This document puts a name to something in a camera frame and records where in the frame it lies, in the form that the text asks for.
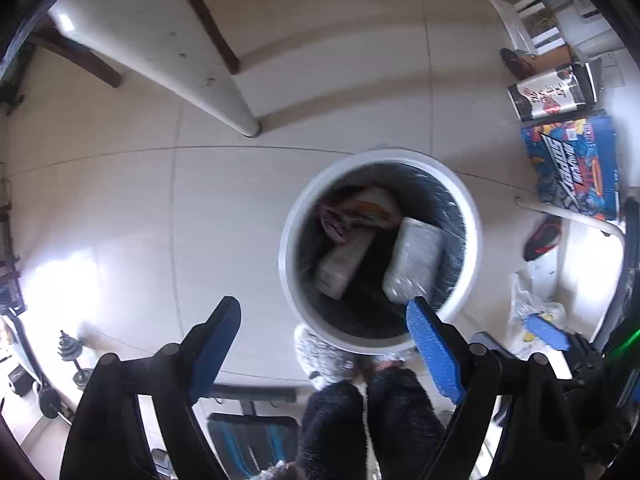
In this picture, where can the blue printed carton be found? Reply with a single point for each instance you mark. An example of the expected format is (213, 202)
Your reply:
(575, 170)

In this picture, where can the grey fuzzy slipper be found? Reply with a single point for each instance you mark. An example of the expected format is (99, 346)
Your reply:
(395, 357)
(320, 357)

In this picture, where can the orange snack wrapper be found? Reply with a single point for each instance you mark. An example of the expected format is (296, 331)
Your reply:
(369, 205)

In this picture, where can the person's left leg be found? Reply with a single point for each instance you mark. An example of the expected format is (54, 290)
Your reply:
(330, 430)

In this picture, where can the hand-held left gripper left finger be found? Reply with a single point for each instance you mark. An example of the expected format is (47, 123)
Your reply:
(214, 356)

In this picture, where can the white round trash bin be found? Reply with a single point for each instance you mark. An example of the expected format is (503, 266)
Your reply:
(300, 230)

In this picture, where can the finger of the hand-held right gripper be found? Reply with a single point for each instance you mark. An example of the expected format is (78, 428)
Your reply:
(546, 332)

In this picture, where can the white router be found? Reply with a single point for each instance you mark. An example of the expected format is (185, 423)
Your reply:
(531, 7)

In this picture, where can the person's right leg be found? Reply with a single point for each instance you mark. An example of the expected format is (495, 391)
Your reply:
(405, 420)

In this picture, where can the black barbell plate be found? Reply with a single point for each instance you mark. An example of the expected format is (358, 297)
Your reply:
(49, 401)

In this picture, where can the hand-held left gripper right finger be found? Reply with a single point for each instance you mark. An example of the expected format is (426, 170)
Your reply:
(436, 355)

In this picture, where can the clear plastic bag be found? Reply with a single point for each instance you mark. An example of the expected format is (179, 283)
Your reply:
(530, 305)

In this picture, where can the grey cardboard box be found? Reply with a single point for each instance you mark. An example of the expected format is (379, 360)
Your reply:
(344, 266)

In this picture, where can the red and black shoe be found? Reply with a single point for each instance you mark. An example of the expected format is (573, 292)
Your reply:
(518, 63)
(542, 238)

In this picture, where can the person's leg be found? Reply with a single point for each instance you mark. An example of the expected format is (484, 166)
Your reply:
(405, 420)
(330, 430)

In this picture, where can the white table with wooden legs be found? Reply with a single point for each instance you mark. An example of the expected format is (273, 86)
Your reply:
(165, 45)

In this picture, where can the white chair frame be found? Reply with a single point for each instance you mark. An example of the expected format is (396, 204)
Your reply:
(575, 216)

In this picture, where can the black dumbbell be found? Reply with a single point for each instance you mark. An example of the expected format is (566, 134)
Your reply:
(74, 360)

